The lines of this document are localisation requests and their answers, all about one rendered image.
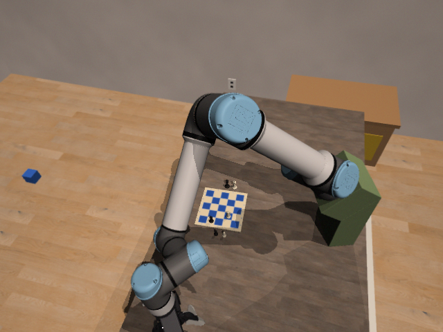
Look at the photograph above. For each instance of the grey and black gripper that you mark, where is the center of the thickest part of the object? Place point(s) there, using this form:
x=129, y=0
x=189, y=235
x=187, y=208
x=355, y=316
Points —
x=189, y=316

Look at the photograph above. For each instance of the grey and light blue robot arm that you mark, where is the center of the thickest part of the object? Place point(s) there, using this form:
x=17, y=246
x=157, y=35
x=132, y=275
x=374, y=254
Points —
x=237, y=120

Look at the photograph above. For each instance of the blue and white chessboard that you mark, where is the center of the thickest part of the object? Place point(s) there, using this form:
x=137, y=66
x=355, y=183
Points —
x=217, y=203

